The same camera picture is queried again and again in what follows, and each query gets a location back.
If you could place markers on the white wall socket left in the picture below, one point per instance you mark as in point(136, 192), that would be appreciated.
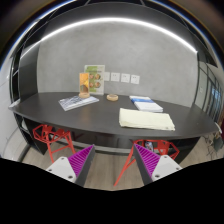
point(115, 77)

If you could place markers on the red metal stool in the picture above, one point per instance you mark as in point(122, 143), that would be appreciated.
point(162, 147)
point(45, 134)

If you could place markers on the blue white booklet stack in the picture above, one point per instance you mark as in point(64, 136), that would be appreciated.
point(145, 104)

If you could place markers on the green white wall poster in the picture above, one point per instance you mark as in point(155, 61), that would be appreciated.
point(96, 78)

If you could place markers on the white wall socket right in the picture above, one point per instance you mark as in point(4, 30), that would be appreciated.
point(135, 79)

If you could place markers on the dark long table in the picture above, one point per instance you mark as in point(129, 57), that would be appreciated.
point(98, 123)

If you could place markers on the white wall socket middle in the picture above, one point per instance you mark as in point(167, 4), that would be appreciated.
point(125, 78)

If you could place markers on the right red metal stool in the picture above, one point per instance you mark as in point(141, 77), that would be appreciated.
point(162, 147)

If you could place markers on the orange menu card stand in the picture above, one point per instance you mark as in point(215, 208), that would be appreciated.
point(84, 85)

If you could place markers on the grey magazine on table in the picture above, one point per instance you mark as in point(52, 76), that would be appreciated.
point(76, 102)

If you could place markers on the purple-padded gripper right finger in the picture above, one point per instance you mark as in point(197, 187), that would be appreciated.
point(153, 166)

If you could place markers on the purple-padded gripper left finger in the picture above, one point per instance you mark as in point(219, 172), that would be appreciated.
point(74, 168)

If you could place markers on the left red metal stool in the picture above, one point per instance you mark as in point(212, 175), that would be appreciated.
point(45, 134)

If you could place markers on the white wall socket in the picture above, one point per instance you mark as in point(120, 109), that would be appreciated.
point(115, 77)
point(125, 78)
point(135, 79)

